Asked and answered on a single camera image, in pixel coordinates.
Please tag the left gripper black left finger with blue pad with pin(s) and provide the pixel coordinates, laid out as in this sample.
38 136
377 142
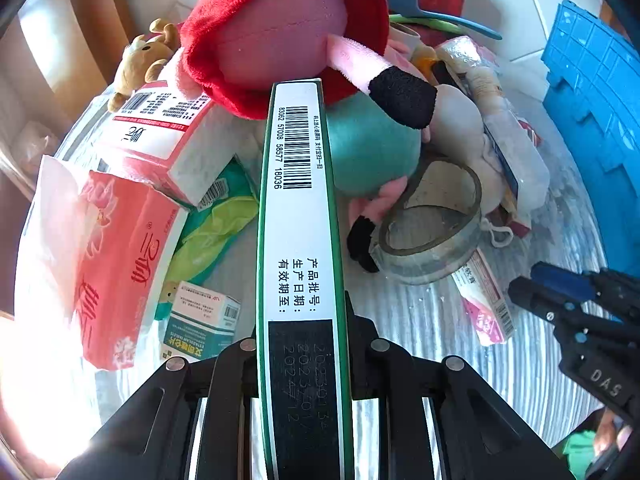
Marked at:
187 418

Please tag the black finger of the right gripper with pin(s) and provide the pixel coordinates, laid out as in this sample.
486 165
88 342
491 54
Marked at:
611 290
559 310

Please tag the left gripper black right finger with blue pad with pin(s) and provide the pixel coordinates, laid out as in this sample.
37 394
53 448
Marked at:
440 419

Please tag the green white box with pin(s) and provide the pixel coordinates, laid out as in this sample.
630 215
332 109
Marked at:
301 322

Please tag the pink white small box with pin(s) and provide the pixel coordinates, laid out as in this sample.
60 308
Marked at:
483 301

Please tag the teal white medicine box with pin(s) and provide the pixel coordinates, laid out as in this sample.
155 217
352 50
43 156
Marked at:
201 323

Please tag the clear tape roll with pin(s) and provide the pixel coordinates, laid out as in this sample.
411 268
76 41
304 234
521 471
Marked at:
434 227

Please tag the clear plastic case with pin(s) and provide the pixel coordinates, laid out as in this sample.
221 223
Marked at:
525 171

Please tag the pink open tissue pack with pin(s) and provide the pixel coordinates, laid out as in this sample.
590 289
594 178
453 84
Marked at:
92 260

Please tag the blue plastic crate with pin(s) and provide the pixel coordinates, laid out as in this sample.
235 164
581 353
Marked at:
593 99

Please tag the green snack packet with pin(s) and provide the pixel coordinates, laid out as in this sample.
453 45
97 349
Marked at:
229 205

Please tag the small pig plush teal dress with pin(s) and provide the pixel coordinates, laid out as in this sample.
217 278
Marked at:
373 157

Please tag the pink tissue pack with barcode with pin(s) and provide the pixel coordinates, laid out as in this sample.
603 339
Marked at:
179 146

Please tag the green plastic spoon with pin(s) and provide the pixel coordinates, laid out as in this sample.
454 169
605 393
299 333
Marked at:
431 23

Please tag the cardboard tube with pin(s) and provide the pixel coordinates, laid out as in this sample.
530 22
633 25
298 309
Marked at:
403 39

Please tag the brown teddy bear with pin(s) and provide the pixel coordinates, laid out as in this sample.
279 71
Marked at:
142 61

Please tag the pig plush red dress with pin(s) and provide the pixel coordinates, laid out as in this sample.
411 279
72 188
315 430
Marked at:
235 50

